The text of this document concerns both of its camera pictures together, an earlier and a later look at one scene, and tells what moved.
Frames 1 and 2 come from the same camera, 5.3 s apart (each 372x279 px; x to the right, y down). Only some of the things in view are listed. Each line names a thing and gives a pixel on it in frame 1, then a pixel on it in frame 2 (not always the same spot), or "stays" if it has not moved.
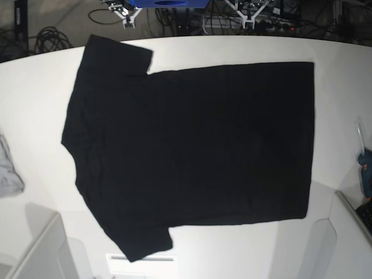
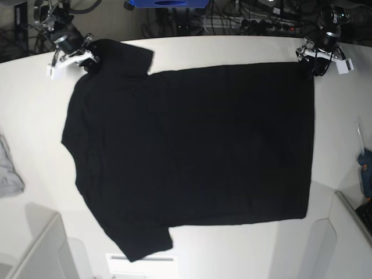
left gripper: [127, 12] → [72, 44]
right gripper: [247, 9] → [313, 49]
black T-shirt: [201, 146] stays
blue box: [145, 3] stays
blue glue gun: [365, 161] stays
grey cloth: [11, 183] stays
